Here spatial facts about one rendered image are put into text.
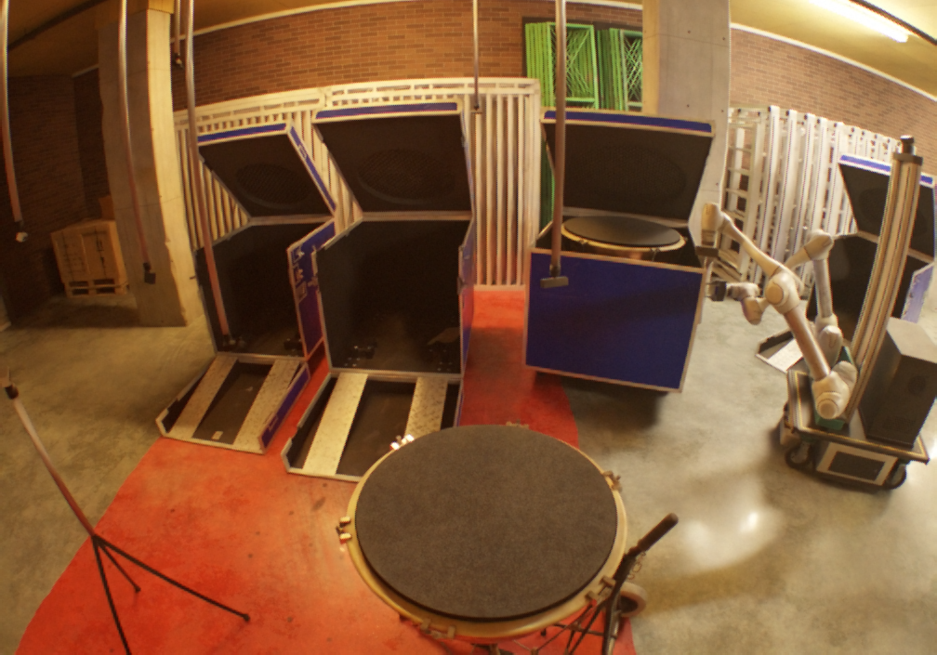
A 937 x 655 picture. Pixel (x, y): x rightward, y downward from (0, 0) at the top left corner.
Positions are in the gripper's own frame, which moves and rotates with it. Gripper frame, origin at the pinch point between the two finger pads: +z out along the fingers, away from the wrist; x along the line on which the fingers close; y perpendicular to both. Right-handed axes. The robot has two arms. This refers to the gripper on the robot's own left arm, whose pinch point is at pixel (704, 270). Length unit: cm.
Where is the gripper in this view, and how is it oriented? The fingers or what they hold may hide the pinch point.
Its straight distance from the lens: 265.5
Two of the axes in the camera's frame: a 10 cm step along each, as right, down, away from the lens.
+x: 9.3, 1.3, -3.4
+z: -0.5, 9.7, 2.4
